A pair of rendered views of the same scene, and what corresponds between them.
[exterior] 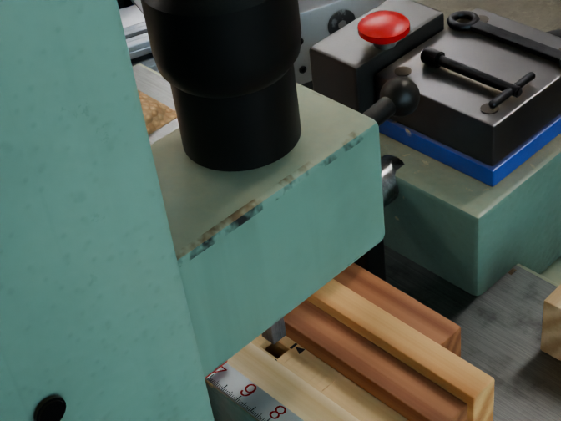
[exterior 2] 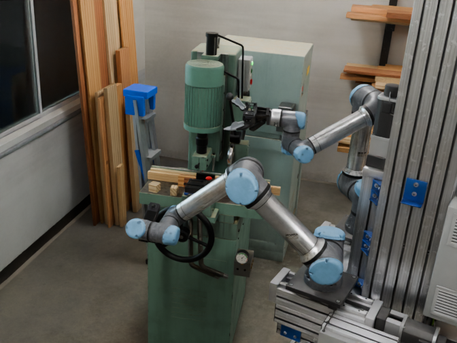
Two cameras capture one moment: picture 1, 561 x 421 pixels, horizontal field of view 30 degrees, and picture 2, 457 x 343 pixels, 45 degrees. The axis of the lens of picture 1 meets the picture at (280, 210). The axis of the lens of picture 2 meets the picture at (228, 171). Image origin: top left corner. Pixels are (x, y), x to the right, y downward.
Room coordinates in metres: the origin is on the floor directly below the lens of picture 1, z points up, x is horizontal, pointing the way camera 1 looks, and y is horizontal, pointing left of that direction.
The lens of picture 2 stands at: (2.30, -1.57, 2.07)
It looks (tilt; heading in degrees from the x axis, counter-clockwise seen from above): 24 degrees down; 138
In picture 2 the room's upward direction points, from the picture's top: 3 degrees clockwise
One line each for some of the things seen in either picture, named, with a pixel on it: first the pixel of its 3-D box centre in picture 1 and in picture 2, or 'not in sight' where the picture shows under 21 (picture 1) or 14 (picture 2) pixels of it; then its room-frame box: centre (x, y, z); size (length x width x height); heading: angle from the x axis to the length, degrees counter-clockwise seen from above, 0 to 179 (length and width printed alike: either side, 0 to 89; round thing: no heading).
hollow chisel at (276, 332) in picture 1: (268, 300); not in sight; (0.37, 0.01, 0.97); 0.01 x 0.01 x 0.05; 39
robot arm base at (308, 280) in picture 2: not in sight; (324, 269); (1.20, -0.03, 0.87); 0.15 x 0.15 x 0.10
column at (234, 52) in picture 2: not in sight; (213, 117); (0.18, 0.24, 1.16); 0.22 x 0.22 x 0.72; 39
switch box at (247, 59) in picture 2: not in sight; (245, 73); (0.27, 0.35, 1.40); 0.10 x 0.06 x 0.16; 129
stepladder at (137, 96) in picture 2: not in sight; (149, 176); (-0.45, 0.25, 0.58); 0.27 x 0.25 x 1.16; 33
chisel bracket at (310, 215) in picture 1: (219, 240); (202, 159); (0.35, 0.03, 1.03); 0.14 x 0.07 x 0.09; 129
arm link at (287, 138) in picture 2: not in sight; (292, 142); (0.78, 0.18, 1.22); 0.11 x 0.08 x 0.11; 154
